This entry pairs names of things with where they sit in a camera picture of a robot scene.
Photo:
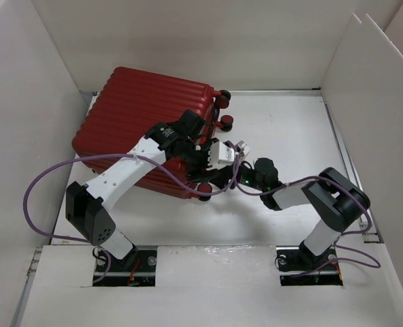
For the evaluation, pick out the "red suitcase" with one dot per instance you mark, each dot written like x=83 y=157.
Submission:
x=132 y=101

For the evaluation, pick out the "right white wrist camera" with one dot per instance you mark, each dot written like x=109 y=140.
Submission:
x=243 y=149

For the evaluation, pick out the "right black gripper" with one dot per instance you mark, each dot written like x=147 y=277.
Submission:
x=224 y=174

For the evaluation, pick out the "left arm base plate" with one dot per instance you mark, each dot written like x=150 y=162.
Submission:
x=142 y=273

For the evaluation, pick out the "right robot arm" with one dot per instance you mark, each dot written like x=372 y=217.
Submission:
x=336 y=200

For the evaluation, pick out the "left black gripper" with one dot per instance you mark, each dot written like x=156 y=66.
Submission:
x=195 y=173

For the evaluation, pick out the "white foam board panel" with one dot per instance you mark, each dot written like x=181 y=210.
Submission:
x=363 y=88

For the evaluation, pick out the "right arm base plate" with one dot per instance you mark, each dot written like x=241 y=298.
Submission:
x=295 y=271

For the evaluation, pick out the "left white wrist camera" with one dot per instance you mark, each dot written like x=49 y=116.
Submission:
x=220 y=155

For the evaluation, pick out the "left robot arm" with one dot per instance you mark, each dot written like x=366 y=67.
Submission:
x=88 y=206

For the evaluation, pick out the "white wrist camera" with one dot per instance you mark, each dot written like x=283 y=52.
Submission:
x=220 y=155
x=243 y=149

